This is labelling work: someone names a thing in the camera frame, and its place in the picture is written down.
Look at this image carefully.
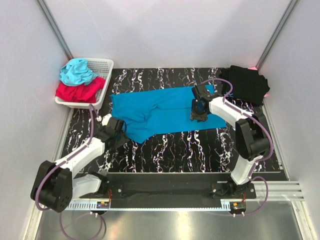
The blue t-shirt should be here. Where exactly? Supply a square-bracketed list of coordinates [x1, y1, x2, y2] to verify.
[110, 86, 227, 144]

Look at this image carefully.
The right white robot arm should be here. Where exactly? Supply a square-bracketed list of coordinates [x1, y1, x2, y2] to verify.
[190, 95, 273, 199]

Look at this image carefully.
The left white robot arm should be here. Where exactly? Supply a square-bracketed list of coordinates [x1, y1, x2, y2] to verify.
[30, 114, 129, 213]

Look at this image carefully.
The red t-shirt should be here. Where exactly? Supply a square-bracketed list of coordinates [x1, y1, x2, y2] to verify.
[55, 76, 106, 104]

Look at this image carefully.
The black folded t-shirt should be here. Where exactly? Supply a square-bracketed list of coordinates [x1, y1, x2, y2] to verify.
[219, 65, 270, 106]

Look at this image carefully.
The white plastic basket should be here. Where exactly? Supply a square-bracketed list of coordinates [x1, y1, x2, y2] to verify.
[54, 58, 114, 110]

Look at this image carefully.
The pink folded cloth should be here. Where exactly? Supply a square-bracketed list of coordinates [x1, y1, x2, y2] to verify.
[248, 67, 270, 98]

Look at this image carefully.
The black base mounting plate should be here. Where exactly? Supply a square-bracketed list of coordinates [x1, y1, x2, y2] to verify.
[79, 172, 257, 210]

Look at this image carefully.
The light turquoise t-shirt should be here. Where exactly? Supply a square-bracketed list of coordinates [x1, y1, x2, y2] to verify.
[59, 58, 98, 87]

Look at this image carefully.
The aluminium frame rail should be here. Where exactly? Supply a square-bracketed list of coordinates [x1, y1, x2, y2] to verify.
[67, 181, 306, 201]

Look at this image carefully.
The right aluminium corner post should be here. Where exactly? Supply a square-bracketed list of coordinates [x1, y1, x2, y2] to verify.
[255, 0, 300, 71]

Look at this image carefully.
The aluminium corner post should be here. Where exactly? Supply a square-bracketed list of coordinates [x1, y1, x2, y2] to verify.
[35, 0, 74, 60]
[255, 0, 300, 71]

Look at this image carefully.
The left aluminium corner post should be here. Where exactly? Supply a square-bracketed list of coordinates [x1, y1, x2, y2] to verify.
[35, 0, 74, 60]

